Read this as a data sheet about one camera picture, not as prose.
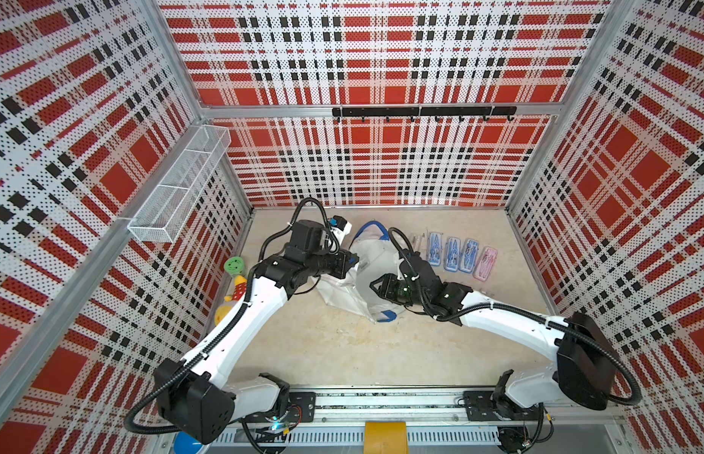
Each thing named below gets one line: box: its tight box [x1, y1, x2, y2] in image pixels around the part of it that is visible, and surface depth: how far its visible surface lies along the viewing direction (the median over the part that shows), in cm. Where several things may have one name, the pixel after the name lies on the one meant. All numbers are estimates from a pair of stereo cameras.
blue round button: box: [174, 431, 204, 454], surface depth 68 cm
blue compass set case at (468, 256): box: [457, 238, 480, 274], surface depth 106 cm
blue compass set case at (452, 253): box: [444, 237, 461, 273], surface depth 107 cm
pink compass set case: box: [473, 245, 499, 283], surface depth 103 cm
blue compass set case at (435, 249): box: [428, 231, 443, 267], surface depth 109 cm
